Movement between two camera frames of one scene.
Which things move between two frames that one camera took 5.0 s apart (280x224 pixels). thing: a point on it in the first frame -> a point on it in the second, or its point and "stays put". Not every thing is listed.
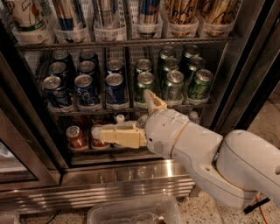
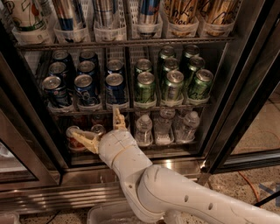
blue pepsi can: [86, 67] stays put
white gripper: [164, 131] -> [116, 143]
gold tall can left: [182, 11] stays put
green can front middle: [174, 86] stays put
